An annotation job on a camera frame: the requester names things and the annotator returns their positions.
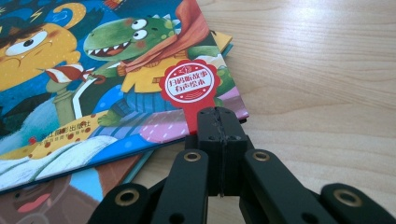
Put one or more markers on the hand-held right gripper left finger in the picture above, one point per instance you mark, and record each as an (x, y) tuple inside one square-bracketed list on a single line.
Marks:
[(199, 174)]

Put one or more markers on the red-spined colourful picture book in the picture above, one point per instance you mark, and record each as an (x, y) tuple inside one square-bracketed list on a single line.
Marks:
[(77, 193)]

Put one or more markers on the blue monster picture book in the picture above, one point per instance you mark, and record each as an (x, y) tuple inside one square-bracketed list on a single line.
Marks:
[(93, 93)]

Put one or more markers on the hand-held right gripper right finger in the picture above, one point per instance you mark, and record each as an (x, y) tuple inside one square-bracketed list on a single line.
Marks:
[(258, 186)]

